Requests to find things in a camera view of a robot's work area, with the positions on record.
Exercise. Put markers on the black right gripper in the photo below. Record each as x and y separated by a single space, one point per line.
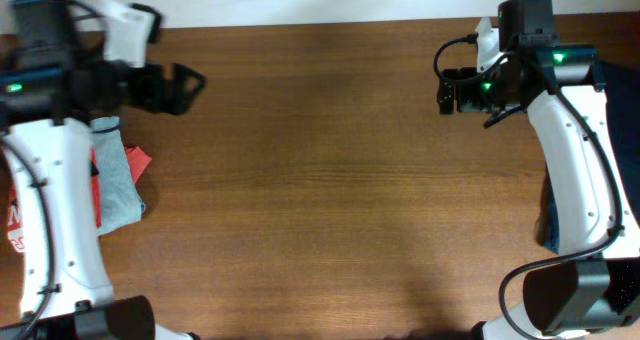
466 101

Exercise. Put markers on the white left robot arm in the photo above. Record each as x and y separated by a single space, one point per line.
67 293

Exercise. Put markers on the navy blue t-shirt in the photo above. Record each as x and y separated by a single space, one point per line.
622 89

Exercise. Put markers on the grey folded t-shirt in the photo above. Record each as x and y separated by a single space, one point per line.
120 203

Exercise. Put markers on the red printed t-shirt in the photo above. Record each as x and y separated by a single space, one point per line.
136 159

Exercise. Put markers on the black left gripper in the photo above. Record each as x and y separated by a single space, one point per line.
181 97

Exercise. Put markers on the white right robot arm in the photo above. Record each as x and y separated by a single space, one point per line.
592 284

